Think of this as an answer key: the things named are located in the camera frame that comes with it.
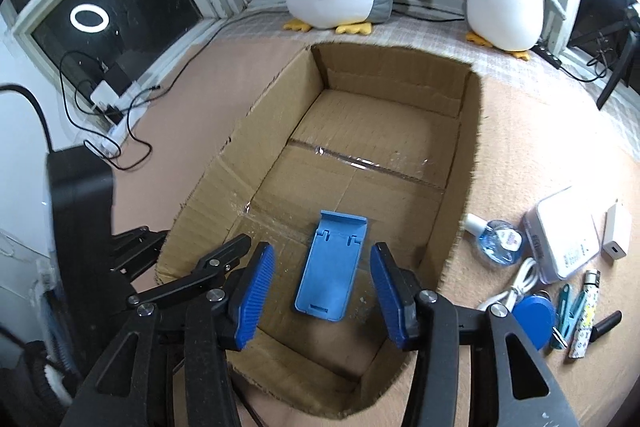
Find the blue round case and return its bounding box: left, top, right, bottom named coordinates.
left=512, top=295, right=555, bottom=350

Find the blue phone stand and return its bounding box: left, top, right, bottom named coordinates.
left=294, top=210, right=368, bottom=322

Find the white usb cable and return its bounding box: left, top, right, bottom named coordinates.
left=476, top=256, right=542, bottom=313

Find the patterned white lighter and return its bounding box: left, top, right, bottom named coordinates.
left=568, top=270, right=601, bottom=360

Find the blue clothespin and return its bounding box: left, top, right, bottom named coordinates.
left=550, top=284, right=587, bottom=350

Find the white rectangular tin box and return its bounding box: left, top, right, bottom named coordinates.
left=523, top=186, right=600, bottom=285

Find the white usb power adapter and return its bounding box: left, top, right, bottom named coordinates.
left=602, top=200, right=631, bottom=260

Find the brown cardboard box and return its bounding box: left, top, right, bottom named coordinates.
left=157, top=42, right=480, bottom=418

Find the black light stand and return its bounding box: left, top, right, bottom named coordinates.
left=567, top=2, right=639, bottom=109

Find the black cable on floor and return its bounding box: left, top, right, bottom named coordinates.
left=58, top=20, right=227, bottom=171

